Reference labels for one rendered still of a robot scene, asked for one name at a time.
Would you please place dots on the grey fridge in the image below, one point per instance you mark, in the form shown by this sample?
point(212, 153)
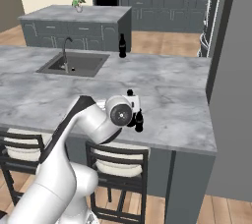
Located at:
point(211, 15)

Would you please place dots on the dark grey sink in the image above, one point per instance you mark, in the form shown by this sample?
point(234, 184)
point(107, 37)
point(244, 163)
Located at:
point(82, 63)

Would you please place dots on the dark curved tap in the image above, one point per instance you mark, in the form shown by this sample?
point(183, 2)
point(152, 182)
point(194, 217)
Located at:
point(65, 51)

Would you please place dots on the grey tall cabinet panel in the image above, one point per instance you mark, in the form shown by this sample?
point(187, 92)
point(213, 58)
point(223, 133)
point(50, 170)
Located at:
point(231, 87)

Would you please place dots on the grey cupboard run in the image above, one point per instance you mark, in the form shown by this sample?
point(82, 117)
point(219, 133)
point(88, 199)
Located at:
point(164, 13)

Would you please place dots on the black stool with cream cushion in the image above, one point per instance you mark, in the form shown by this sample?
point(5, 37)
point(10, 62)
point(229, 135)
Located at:
point(119, 165)
point(23, 151)

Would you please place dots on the green plant in vase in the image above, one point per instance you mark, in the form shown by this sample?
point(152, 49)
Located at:
point(78, 3)

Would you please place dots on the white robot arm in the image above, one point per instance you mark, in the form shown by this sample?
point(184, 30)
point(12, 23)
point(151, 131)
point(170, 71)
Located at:
point(62, 156)

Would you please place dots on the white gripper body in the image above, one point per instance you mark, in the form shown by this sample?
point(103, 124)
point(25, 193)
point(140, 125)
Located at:
point(137, 102)

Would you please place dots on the grey counter base cabinet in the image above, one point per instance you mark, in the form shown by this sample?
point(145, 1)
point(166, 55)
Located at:
point(183, 188)

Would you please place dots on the grey kitchen island with cupboards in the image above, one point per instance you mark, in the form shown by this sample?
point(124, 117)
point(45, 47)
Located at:
point(75, 28)

